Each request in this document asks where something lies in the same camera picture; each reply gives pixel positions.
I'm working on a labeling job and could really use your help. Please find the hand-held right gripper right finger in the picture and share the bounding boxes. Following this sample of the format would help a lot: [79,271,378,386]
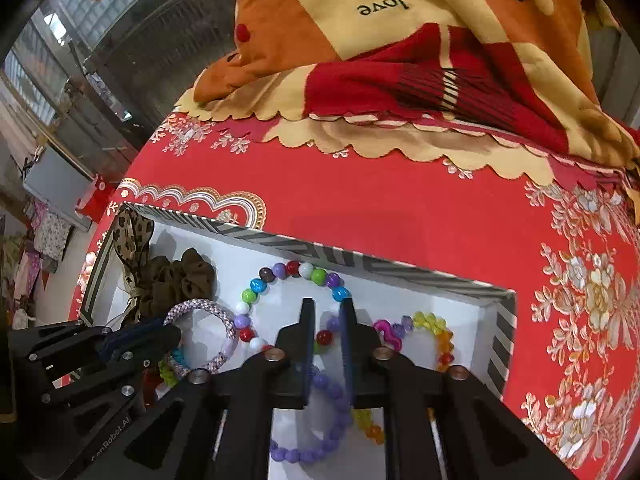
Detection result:
[339,298,576,480]

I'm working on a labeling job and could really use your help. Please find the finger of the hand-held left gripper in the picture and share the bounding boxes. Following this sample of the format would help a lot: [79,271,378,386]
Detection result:
[7,317,168,366]
[25,327,183,480]

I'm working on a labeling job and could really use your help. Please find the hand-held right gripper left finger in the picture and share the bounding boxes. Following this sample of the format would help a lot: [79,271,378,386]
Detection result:
[102,298,317,480]

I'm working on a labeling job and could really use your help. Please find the translucent rainbow bead bracelet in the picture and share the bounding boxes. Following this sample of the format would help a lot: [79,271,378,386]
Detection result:
[352,311,456,446]

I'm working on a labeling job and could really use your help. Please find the dark red satin scrunchie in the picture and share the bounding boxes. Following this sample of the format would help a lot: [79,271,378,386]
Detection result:
[141,366,166,411]

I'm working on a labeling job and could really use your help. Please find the lilac white braided bracelet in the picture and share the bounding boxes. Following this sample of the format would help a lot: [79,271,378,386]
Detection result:
[162,298,240,376]

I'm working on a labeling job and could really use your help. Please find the large multicolour bead bracelet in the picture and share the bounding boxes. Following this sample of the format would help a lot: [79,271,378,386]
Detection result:
[234,260,354,356]

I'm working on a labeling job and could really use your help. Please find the leopard print scrunchie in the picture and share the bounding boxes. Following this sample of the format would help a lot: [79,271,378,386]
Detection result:
[111,207,156,321]

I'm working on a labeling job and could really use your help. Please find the white box with striped rim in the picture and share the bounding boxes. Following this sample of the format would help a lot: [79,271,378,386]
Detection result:
[79,202,518,480]

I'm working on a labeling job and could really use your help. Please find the purple bead bracelet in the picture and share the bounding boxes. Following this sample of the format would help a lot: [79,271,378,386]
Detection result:
[269,365,353,463]

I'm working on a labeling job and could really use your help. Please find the dark brown scrunchie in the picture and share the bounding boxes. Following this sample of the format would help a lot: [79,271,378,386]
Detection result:
[136,248,217,322]

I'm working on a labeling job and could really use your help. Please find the hanging patterned clothes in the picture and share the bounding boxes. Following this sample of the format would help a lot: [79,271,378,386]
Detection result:
[0,200,73,331]

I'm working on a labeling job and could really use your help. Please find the red floral tablecloth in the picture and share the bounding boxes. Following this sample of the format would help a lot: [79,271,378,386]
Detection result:
[67,110,640,480]

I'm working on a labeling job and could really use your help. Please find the grey flat panel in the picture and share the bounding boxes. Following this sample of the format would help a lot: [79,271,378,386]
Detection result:
[22,147,93,221]

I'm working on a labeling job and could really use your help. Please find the dark metal gate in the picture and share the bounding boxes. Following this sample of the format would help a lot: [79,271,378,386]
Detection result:
[85,0,236,128]

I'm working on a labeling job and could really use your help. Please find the orange and red blanket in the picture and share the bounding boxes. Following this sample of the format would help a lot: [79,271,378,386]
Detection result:
[172,0,640,186]

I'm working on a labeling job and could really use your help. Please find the glass block window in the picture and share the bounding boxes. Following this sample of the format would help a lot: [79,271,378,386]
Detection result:
[40,0,168,47]

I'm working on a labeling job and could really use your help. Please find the green teal bead bracelet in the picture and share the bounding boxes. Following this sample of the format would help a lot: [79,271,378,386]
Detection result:
[159,349,193,388]

